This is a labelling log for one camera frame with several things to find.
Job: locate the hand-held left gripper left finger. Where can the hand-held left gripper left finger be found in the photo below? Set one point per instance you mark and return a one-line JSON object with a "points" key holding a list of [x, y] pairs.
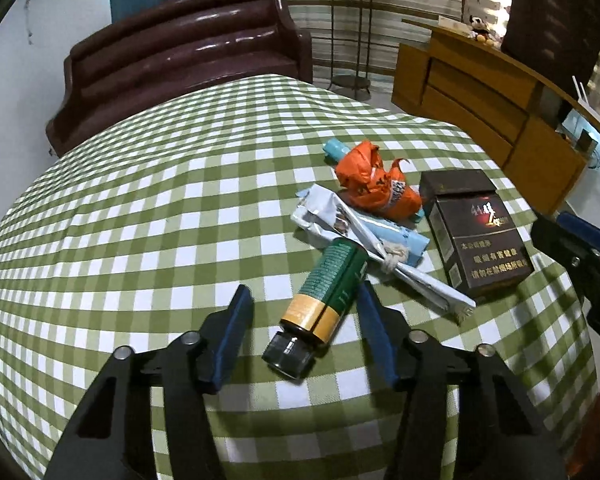
{"points": [[232, 332]]}

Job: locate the dark brown leather sofa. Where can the dark brown leather sofa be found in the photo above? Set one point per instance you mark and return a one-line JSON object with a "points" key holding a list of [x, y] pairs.
{"points": [[180, 45]]}

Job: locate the green checked tablecloth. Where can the green checked tablecloth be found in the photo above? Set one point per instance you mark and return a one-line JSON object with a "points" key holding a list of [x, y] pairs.
{"points": [[155, 210]]}

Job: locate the dark brown cigarette box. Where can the dark brown cigarette box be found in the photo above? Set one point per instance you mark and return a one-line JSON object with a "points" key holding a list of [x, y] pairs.
{"points": [[480, 245]]}

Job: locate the flat white box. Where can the flat white box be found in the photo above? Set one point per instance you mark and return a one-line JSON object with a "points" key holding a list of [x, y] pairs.
{"points": [[452, 22]]}

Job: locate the green bottle with yellow band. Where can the green bottle with yellow band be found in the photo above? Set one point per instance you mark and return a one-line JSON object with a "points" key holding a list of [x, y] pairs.
{"points": [[325, 290]]}

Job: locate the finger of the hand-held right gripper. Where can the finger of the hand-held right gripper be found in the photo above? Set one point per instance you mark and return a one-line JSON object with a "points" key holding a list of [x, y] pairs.
{"points": [[560, 245], [590, 232]]}

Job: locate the white silver wrapper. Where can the white silver wrapper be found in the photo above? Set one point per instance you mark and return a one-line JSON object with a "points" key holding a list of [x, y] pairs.
{"points": [[325, 215]]}

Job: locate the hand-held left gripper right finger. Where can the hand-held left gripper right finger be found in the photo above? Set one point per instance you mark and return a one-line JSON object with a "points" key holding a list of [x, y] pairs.
{"points": [[377, 332]]}

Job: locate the light blue plastic roll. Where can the light blue plastic roll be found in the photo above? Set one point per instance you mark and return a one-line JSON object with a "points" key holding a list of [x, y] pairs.
{"points": [[400, 240], [335, 151]]}

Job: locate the orange wrapper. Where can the orange wrapper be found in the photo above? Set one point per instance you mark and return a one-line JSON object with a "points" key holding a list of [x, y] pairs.
{"points": [[375, 180]]}

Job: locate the mouse plush toy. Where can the mouse plush toy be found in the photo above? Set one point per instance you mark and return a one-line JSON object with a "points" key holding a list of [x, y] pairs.
{"points": [[481, 30]]}

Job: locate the wooden cabinet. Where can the wooden cabinet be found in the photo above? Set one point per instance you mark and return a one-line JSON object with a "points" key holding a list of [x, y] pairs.
{"points": [[530, 160]]}

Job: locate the black metal plant stand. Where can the black metal plant stand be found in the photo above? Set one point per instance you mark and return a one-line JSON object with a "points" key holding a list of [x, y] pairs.
{"points": [[352, 82]]}

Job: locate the dark curtain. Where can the dark curtain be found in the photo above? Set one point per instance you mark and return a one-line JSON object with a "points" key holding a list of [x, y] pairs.
{"points": [[550, 10]]}

